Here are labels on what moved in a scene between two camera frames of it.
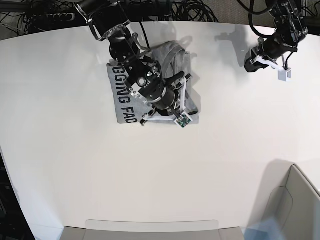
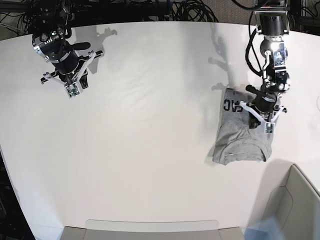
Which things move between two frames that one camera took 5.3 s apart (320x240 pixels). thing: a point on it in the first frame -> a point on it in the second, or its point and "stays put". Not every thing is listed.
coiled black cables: x=192 y=10 stays put
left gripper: x=164 y=114 -> x=78 y=78
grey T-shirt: x=172 y=59 -> x=236 y=141
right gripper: x=252 y=65 -> x=245 y=104
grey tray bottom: x=151 y=229 stays put
